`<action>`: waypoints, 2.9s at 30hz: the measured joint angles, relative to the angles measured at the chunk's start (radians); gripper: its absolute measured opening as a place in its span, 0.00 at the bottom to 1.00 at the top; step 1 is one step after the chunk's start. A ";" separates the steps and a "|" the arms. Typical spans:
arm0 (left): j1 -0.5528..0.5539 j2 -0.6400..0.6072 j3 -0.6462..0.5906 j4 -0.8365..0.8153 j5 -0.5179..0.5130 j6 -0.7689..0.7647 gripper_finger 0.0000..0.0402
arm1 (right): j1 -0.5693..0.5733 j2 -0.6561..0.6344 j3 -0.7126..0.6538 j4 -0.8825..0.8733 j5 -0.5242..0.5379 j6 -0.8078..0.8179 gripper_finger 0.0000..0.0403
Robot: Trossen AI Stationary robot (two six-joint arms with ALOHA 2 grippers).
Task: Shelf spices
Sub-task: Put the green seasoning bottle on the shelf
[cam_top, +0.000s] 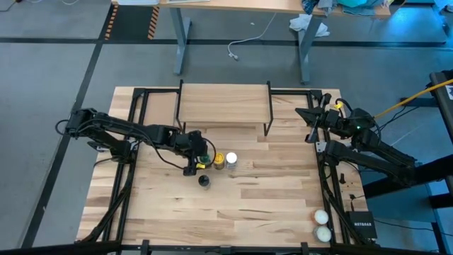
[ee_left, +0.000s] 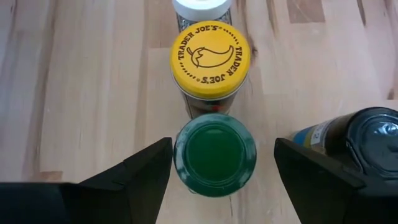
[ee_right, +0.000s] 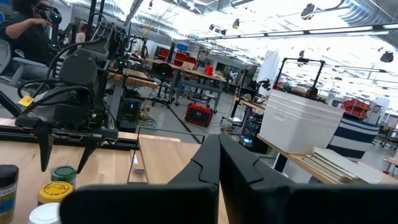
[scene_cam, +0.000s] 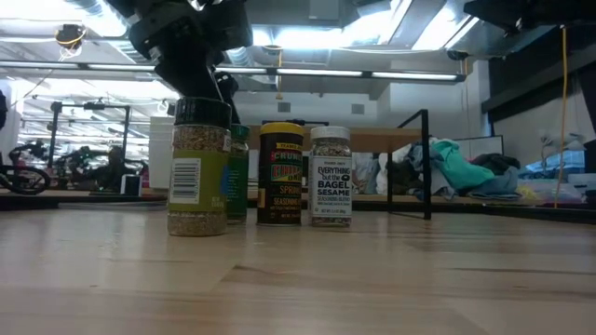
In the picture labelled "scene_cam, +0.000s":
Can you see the dark navy cloth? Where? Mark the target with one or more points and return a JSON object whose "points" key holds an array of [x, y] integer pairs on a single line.
{"points": [[410, 177]]}

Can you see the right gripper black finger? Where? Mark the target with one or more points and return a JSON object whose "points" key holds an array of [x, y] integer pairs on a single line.
{"points": [[517, 11]]}

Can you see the background black robot arm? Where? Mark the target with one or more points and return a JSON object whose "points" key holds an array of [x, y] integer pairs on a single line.
{"points": [[77, 167], [25, 179]]}

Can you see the blue grey cloth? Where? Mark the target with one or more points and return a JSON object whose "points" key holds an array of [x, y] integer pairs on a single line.
{"points": [[500, 186]]}

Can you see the teal cloth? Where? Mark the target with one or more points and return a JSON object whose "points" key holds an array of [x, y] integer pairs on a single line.
{"points": [[456, 167]]}

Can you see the black security camera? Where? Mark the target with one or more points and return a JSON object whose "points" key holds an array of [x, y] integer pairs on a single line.
{"points": [[457, 55]]}

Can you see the black bar with light strips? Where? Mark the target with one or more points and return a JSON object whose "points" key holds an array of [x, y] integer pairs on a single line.
{"points": [[321, 72]]}

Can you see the black lid olive label spice jar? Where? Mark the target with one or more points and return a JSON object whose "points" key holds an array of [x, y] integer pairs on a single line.
{"points": [[198, 181]]}

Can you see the white lid bagel sesame jar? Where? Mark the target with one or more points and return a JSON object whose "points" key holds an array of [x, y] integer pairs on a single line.
{"points": [[330, 186]]}

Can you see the yellow lid brown spice jar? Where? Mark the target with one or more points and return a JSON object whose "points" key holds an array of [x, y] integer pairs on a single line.
{"points": [[280, 177]]}

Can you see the person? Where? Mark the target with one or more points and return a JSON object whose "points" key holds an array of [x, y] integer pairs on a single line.
{"points": [[363, 172], [114, 170]]}

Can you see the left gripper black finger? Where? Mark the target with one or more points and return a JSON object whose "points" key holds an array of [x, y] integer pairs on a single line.
{"points": [[229, 88], [191, 81]]}

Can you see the green lid spice jar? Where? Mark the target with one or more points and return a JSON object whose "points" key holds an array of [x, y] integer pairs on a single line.
{"points": [[239, 177]]}

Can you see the black aluminium table frame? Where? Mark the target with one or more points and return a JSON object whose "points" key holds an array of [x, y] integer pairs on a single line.
{"points": [[372, 205]]}

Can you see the wooden shelf with black legs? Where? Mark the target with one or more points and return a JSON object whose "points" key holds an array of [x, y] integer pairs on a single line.
{"points": [[382, 139]]}

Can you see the black cloth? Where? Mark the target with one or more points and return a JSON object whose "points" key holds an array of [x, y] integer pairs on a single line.
{"points": [[496, 162]]}

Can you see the white cabinet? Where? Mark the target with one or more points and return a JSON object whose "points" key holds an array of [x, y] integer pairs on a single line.
{"points": [[160, 158]]}

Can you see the black background rig frame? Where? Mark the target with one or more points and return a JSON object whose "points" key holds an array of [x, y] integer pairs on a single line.
{"points": [[54, 139]]}

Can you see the white cloth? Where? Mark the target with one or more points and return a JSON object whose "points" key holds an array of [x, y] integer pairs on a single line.
{"points": [[383, 179]]}

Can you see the black overhead camera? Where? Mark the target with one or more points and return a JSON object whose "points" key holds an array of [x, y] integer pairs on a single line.
{"points": [[272, 47]]}

